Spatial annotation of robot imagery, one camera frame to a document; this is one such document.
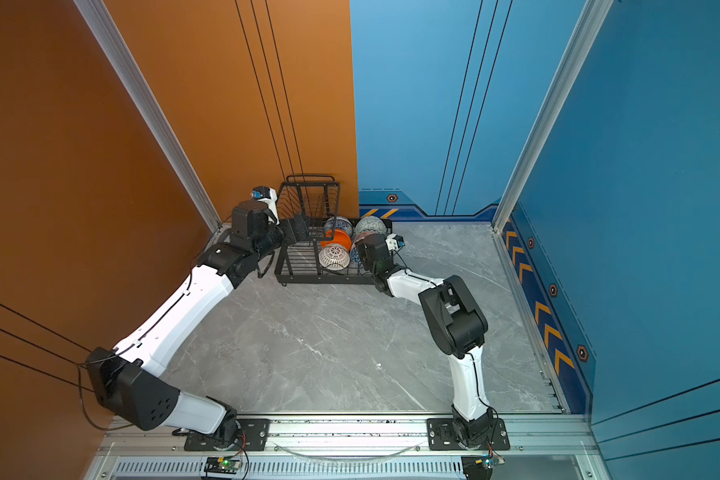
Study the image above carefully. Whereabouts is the green patterned bowl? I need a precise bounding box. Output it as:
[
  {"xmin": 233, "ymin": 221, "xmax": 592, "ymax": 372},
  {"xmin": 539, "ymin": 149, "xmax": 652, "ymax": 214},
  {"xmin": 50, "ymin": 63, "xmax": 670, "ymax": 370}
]
[{"xmin": 355, "ymin": 215, "xmax": 387, "ymax": 235}]

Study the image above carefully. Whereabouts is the plain orange bowl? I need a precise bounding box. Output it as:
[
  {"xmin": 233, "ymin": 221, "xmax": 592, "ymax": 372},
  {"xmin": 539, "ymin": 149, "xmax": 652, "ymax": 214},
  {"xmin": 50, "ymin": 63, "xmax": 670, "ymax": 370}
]
[{"xmin": 320, "ymin": 229, "xmax": 353, "ymax": 252}]

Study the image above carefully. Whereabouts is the white brown striped bowl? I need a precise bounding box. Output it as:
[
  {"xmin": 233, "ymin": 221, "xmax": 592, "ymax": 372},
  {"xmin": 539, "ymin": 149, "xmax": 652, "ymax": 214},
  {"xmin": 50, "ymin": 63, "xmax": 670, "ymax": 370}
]
[{"xmin": 318, "ymin": 243, "xmax": 351, "ymax": 271}]

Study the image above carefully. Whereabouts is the black wire dish rack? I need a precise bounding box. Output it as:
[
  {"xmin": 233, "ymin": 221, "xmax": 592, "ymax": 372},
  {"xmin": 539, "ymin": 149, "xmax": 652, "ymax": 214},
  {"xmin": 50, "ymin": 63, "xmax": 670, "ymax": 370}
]
[{"xmin": 275, "ymin": 174, "xmax": 405, "ymax": 286}]

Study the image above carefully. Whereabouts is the blue floral bowl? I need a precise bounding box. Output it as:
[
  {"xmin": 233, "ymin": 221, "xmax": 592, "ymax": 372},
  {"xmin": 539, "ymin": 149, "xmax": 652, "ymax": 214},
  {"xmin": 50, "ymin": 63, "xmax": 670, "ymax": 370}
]
[{"xmin": 323, "ymin": 216, "xmax": 354, "ymax": 237}]

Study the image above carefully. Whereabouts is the red orange patterned bowl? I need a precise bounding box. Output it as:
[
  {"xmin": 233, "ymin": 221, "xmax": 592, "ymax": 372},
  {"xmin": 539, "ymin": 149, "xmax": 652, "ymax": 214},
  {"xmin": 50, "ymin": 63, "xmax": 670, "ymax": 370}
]
[{"xmin": 353, "ymin": 230, "xmax": 375, "ymax": 245}]

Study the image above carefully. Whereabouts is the dark blue patterned bowl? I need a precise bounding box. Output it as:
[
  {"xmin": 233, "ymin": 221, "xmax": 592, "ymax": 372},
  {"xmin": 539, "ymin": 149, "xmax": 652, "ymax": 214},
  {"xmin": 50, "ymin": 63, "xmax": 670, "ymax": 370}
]
[{"xmin": 349, "ymin": 246, "xmax": 363, "ymax": 267}]

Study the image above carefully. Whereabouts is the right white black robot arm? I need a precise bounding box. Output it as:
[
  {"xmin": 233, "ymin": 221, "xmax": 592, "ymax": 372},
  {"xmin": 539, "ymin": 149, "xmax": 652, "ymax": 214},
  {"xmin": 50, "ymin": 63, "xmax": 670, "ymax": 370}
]
[{"xmin": 356, "ymin": 234, "xmax": 498, "ymax": 449}]

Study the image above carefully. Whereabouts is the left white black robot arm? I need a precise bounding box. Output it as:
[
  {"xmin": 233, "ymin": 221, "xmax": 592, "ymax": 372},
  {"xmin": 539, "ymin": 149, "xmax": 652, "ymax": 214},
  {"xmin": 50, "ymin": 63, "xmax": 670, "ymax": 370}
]
[{"xmin": 79, "ymin": 209, "xmax": 309, "ymax": 449}]

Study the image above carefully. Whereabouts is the right green circuit board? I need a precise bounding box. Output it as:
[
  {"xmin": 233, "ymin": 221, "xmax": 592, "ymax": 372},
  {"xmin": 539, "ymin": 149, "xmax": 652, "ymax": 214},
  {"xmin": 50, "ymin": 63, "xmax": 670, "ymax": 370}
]
[{"xmin": 475, "ymin": 452, "xmax": 506, "ymax": 470}]

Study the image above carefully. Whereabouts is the green circuit board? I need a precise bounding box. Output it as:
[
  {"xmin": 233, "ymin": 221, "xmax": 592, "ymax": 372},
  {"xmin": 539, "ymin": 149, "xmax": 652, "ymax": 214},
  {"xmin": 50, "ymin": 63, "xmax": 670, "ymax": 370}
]
[
  {"xmin": 203, "ymin": 456, "xmax": 245, "ymax": 479},
  {"xmin": 475, "ymin": 452, "xmax": 506, "ymax": 470}
]

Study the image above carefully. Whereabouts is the left green circuit board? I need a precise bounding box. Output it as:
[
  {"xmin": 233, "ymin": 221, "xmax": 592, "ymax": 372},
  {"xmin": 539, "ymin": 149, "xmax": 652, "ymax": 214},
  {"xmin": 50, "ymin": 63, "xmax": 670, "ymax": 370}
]
[{"xmin": 203, "ymin": 456, "xmax": 245, "ymax": 479}]

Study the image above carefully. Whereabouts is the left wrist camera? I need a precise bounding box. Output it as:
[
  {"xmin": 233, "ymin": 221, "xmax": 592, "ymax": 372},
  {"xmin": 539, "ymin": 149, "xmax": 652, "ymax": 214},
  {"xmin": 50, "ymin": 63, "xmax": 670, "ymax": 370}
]
[{"xmin": 231, "ymin": 186, "xmax": 279, "ymax": 240}]

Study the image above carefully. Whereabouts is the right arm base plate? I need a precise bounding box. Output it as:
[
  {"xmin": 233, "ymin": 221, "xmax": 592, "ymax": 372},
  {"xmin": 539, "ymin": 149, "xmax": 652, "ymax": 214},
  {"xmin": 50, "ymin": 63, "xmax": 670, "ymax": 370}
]
[{"xmin": 426, "ymin": 417, "xmax": 511, "ymax": 451}]

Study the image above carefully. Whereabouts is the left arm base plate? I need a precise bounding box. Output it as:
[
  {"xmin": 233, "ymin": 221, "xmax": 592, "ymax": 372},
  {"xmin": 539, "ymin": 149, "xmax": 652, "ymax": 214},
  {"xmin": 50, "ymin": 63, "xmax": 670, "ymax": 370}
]
[{"xmin": 184, "ymin": 418, "xmax": 271, "ymax": 453}]

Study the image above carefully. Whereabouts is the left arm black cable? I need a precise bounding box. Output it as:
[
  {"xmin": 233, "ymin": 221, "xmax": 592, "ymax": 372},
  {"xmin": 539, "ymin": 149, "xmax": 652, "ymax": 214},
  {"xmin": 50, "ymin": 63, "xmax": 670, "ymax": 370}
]
[{"xmin": 76, "ymin": 365, "xmax": 136, "ymax": 433}]

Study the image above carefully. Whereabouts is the aluminium front rail frame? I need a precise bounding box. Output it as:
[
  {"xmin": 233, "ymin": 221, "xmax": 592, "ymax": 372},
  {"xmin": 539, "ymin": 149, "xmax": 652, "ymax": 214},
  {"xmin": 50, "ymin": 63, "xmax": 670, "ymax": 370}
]
[{"xmin": 84, "ymin": 413, "xmax": 610, "ymax": 479}]

